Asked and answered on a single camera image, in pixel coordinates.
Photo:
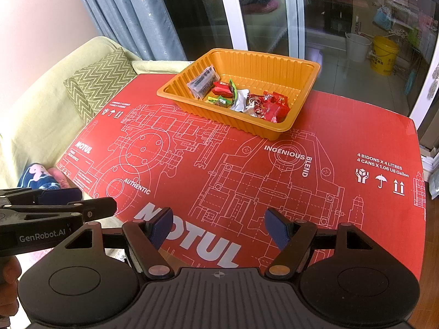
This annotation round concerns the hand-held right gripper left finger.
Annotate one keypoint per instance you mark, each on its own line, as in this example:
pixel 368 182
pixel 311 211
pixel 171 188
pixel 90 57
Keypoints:
pixel 161 227

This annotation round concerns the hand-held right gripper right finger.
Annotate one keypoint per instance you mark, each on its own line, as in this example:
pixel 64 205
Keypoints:
pixel 277 230

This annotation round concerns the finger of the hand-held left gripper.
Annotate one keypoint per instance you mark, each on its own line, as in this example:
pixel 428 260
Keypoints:
pixel 60 196
pixel 96 207

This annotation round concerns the small red snack packet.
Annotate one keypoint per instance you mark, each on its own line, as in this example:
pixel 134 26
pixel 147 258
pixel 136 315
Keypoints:
pixel 276 111

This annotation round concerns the red foil candy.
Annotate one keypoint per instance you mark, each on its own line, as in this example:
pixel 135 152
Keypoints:
pixel 254 100
pixel 256 112

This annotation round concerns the white green snack packet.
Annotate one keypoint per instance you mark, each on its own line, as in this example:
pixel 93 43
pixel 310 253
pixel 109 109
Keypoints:
pixel 240 101

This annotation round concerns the green candy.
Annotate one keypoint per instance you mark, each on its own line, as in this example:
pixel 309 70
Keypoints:
pixel 219 101

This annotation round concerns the grey snack packet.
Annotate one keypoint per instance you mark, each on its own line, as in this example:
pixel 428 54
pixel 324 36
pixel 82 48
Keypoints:
pixel 202 82

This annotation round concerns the large red snack packet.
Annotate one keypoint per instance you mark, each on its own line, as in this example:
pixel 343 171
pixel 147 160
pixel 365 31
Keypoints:
pixel 221 88

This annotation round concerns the orange plastic tray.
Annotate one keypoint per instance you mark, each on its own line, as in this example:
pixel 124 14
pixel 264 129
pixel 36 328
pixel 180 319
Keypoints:
pixel 260 72

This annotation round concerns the person's left hand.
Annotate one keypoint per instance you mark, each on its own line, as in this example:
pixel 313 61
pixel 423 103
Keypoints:
pixel 8 284

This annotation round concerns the blue patterned blanket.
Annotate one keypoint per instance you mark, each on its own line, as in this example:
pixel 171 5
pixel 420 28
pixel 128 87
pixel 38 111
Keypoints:
pixel 34 174

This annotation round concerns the red printed cardboard sheet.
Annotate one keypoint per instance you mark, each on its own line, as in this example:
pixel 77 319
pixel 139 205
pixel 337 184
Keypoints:
pixel 240 178

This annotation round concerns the pale yellow sofa cover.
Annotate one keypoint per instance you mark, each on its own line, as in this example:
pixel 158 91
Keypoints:
pixel 34 109

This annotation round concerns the green zigzag cushion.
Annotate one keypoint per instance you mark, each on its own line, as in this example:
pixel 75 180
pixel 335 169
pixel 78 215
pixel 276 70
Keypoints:
pixel 99 78

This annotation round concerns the white bucket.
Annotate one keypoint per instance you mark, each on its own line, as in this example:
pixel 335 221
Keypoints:
pixel 356 49

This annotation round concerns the grey blue curtain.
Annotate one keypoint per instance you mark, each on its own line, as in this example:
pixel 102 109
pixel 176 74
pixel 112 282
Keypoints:
pixel 137 13

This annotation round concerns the yellow bucket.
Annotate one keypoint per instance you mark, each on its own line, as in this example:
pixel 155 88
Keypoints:
pixel 382 58

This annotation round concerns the white window frame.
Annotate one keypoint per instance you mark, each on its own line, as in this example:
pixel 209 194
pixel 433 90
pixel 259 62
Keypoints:
pixel 236 7

